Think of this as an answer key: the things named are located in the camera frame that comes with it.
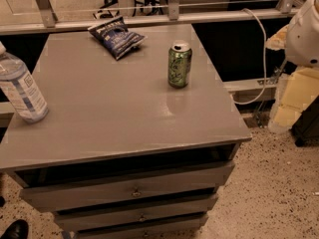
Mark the top grey drawer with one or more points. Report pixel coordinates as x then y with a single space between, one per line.
127 187

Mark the grey drawer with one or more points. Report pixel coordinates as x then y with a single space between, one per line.
142 230
127 187
137 213

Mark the black rolling cabinet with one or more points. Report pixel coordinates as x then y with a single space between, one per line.
307 126

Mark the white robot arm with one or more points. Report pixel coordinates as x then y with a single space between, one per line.
302 40

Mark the bottom grey drawer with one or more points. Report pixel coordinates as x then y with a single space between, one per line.
142 230

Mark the blue chip bag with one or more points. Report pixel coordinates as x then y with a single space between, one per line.
116 37

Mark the grey drawer cabinet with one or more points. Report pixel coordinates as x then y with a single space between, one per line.
109 117

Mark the black shoe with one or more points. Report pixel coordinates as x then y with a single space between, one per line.
19 229

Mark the middle grey drawer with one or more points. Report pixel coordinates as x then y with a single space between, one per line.
137 213

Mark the blue plastic water bottle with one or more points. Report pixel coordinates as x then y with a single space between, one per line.
20 88

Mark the green soda can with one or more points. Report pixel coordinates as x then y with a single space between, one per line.
179 63

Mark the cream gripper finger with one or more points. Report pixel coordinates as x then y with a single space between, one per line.
278 40
294 94

